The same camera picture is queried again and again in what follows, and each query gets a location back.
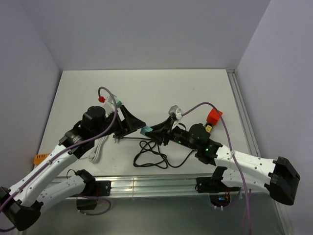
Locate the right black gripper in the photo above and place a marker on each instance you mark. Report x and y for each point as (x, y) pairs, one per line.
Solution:
(158, 136)

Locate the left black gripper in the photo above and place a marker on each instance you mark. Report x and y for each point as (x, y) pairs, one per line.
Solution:
(129, 122)

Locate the light blue plug adapter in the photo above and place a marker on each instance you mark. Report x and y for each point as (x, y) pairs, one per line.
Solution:
(145, 130)

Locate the yellow plug adapter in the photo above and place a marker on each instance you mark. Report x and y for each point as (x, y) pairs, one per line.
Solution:
(208, 128)

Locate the red cube plug adapter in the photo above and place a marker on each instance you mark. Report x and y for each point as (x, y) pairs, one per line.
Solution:
(214, 116)

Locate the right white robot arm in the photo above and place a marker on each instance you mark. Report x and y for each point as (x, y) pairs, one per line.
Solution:
(233, 170)

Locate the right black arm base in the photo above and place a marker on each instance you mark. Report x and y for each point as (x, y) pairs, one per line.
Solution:
(221, 196)

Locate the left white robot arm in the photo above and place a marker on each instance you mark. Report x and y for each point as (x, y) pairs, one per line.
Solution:
(24, 202)

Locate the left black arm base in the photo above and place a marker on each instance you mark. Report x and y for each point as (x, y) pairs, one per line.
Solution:
(95, 197)

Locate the green plug adapter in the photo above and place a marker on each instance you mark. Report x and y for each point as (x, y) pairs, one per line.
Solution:
(118, 103)

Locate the green power strip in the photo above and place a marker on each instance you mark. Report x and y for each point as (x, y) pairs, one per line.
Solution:
(209, 124)

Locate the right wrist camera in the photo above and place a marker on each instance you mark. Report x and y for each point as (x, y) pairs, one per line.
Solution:
(175, 114)

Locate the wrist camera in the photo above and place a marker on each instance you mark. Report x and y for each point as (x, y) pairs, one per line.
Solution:
(175, 114)
(108, 103)

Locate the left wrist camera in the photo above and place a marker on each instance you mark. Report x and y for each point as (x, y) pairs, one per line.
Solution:
(108, 103)

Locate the aluminium mounting rail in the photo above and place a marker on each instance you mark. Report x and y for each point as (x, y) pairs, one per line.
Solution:
(152, 186)

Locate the aluminium side frame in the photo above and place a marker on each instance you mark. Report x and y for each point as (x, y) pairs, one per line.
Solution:
(281, 209)

